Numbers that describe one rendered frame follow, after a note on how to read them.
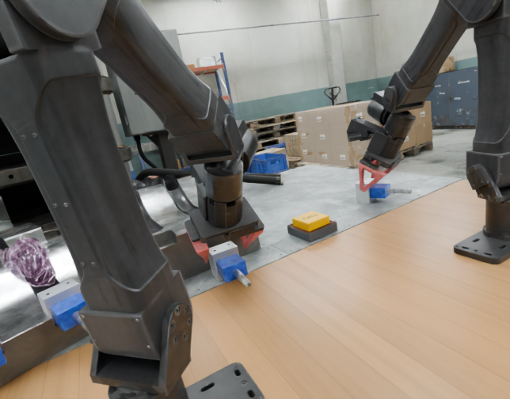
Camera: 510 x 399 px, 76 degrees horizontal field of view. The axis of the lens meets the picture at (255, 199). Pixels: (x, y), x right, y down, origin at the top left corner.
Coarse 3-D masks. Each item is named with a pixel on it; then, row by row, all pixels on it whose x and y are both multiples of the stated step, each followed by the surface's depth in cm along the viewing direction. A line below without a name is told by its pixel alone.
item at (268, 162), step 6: (258, 156) 495; (264, 156) 499; (270, 156) 487; (276, 156) 471; (282, 156) 447; (252, 162) 458; (258, 162) 444; (264, 162) 434; (270, 162) 439; (276, 162) 443; (282, 162) 448; (252, 168) 466; (258, 168) 449; (264, 168) 436; (270, 168) 441; (276, 168) 445; (282, 168) 450
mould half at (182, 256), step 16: (144, 192) 86; (160, 192) 86; (192, 192) 87; (160, 208) 81; (176, 208) 81; (160, 224) 70; (176, 224) 67; (208, 240) 64; (224, 240) 65; (240, 240) 67; (256, 240) 69; (176, 256) 61; (192, 256) 62; (192, 272) 63
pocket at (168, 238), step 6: (156, 234) 63; (162, 234) 64; (168, 234) 64; (174, 234) 62; (156, 240) 63; (162, 240) 64; (168, 240) 64; (174, 240) 64; (162, 246) 64; (168, 246) 60
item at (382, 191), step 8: (376, 184) 86; (384, 184) 84; (360, 192) 86; (368, 192) 84; (376, 192) 83; (384, 192) 82; (392, 192) 82; (400, 192) 81; (408, 192) 80; (360, 200) 86; (368, 200) 85
